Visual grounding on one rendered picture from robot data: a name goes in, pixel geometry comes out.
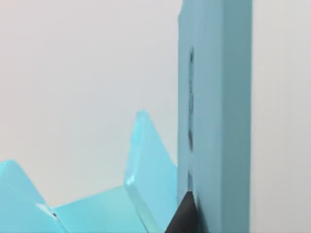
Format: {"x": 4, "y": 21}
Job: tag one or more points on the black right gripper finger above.
{"x": 185, "y": 213}

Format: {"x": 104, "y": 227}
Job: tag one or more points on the blue book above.
{"x": 218, "y": 109}

